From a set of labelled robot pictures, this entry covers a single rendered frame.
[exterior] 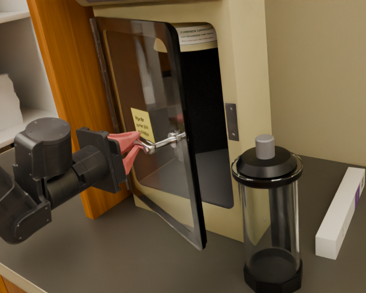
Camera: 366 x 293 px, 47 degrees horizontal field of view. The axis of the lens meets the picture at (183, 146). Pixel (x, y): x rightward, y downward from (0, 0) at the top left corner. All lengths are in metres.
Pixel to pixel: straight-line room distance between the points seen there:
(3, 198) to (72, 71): 0.45
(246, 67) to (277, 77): 0.45
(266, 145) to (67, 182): 0.29
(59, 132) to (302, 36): 0.72
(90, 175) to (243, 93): 0.29
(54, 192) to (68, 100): 0.36
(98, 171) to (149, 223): 0.35
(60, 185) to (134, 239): 0.36
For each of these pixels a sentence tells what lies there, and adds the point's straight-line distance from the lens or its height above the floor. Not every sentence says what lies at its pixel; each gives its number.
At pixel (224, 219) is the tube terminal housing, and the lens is 0.86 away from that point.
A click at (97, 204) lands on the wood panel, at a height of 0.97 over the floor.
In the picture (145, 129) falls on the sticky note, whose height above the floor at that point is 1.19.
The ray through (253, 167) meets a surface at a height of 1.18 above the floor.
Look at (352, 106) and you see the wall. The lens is 1.12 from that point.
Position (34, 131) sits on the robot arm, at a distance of 0.57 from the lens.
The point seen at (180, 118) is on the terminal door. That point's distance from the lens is 0.65.
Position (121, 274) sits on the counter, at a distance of 0.85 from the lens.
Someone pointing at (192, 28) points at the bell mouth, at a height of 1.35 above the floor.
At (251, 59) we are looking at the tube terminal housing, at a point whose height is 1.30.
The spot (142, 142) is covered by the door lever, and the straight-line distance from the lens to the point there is 0.69.
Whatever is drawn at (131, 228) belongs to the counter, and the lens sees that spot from 0.96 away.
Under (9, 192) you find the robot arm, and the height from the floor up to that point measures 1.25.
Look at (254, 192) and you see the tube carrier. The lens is 0.64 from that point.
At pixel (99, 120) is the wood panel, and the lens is 0.98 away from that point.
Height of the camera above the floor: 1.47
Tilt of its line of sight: 24 degrees down
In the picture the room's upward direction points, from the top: 9 degrees counter-clockwise
